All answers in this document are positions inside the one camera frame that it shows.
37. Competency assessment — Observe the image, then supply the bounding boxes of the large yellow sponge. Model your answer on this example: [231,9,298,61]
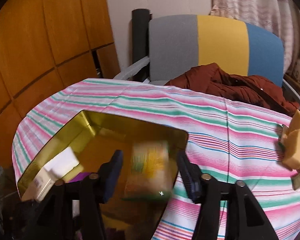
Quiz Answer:
[281,129,300,170]

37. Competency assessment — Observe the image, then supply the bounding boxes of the white bottle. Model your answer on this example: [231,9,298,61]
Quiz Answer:
[21,147,84,202]

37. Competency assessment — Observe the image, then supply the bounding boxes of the gold metal tray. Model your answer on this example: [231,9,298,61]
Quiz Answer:
[17,111,188,239]

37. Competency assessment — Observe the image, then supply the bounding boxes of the striped pink green bedsheet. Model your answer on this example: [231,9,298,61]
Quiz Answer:
[12,79,300,239]

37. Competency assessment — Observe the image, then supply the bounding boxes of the grey yellow blue chair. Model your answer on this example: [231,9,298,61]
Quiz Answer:
[115,9,300,104]

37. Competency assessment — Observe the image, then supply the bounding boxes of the purple snack packet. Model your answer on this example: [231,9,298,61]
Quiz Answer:
[69,172,91,183]

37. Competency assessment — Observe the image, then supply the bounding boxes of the dark red jacket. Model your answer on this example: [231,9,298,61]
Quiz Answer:
[166,63,300,116]

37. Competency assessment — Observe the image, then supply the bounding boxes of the wooden wardrobe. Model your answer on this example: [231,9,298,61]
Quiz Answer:
[0,0,120,167]

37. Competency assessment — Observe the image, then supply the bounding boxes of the yellow green scouring pad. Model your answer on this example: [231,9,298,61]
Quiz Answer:
[123,141,173,201]

